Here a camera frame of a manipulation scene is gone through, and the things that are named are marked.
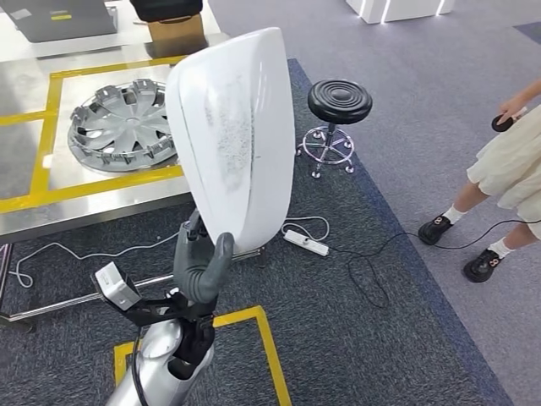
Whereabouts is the white plastic shell part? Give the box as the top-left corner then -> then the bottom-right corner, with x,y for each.
164,26 -> 297,255

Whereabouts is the yellow floor tape square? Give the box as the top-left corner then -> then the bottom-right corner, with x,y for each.
113,304 -> 292,406

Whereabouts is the person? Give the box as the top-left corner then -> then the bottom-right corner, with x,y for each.
417,78 -> 541,284

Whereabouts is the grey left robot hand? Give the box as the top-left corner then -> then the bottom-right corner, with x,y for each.
172,210 -> 235,305

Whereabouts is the grey plastic hubcap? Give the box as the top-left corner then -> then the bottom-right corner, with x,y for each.
67,78 -> 179,175

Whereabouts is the black round stool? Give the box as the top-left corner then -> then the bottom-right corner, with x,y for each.
295,78 -> 373,180

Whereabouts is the steel workbench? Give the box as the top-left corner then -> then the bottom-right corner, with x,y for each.
0,32 -> 268,334

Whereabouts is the cardboard box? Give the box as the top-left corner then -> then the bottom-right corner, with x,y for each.
146,14 -> 207,44

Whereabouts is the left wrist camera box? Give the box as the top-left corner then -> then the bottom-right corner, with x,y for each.
91,261 -> 143,312

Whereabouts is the white table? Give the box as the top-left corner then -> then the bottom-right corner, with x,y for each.
0,0 -> 223,63

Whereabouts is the yellow bench tape marking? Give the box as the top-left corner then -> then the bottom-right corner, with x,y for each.
0,54 -> 189,215

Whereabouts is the black handheld device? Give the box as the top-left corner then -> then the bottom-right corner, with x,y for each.
491,113 -> 515,134

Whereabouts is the grey laptop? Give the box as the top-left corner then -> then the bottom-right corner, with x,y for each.
0,0 -> 118,44

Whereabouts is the white power strip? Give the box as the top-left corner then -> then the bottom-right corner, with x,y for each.
282,228 -> 330,258

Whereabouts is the black floor cable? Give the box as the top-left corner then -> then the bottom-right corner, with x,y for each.
329,218 -> 541,310

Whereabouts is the white floor cable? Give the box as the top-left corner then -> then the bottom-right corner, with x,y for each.
8,215 -> 330,289

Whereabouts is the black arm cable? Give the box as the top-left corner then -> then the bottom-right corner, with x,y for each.
131,327 -> 149,406

